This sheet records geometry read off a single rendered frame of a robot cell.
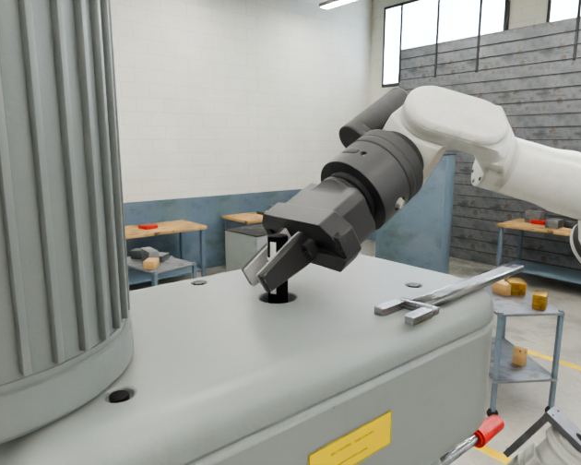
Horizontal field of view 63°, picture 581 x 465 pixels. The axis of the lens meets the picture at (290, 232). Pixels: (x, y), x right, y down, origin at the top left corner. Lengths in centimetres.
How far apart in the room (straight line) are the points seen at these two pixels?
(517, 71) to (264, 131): 417
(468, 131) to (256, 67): 804
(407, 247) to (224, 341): 629
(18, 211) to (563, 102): 816
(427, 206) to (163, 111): 406
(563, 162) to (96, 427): 51
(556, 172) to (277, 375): 39
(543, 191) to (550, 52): 790
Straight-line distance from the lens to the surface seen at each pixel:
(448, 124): 53
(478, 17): 915
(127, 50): 747
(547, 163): 59
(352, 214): 45
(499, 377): 406
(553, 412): 73
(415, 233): 656
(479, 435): 63
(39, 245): 27
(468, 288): 50
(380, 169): 48
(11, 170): 26
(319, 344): 36
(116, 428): 29
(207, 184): 790
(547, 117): 836
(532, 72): 853
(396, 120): 54
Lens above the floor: 204
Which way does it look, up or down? 10 degrees down
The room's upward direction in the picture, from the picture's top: straight up
